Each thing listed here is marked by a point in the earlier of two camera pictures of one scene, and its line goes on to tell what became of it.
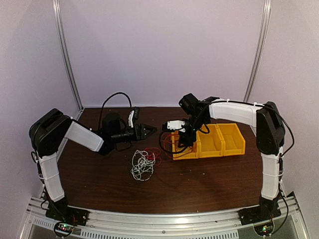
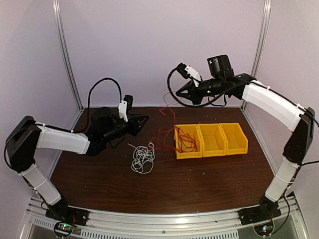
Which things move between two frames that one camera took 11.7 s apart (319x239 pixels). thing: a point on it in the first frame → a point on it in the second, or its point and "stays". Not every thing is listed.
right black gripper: (186, 138) → (196, 97)
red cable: (154, 153) → (160, 129)
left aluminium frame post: (56, 9) stays
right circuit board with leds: (264, 230) stays
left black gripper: (139, 132) → (133, 121)
